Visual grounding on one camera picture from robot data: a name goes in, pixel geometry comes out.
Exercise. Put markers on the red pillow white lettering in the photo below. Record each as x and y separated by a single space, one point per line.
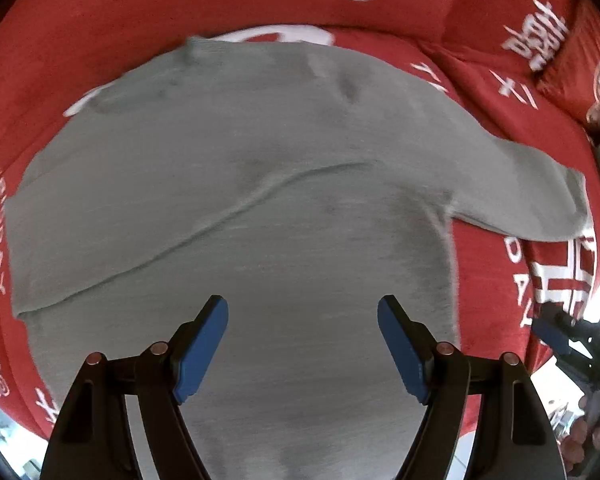
510 25

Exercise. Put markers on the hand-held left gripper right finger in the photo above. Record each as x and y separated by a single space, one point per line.
403 355

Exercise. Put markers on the person's right hand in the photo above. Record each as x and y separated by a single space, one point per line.
592 435

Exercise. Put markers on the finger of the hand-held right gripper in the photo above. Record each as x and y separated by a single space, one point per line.
550 335

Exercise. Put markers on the red printed blanket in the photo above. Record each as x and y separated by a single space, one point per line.
55 60

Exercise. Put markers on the red pillow round white print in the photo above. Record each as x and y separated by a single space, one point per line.
587 75

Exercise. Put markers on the grey sweater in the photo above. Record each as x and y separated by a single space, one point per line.
280 200

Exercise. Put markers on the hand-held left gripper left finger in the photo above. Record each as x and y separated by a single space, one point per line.
203 355

